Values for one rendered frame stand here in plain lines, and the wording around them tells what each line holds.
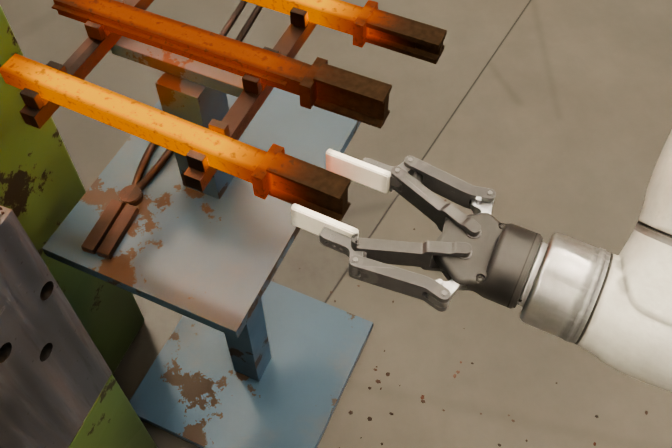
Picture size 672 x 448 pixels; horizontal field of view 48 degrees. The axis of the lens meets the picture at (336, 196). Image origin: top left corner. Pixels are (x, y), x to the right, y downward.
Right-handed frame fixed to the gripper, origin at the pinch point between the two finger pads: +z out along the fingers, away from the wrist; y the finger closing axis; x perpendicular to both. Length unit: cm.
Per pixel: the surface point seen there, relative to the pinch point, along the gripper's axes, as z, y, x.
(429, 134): 16, 90, -96
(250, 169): 8.8, -1.5, 1.1
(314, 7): 14.1, 22.9, 1.1
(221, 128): 14.4, 2.0, 0.9
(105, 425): 31, -20, -57
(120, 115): 24.8, -1.3, 1.1
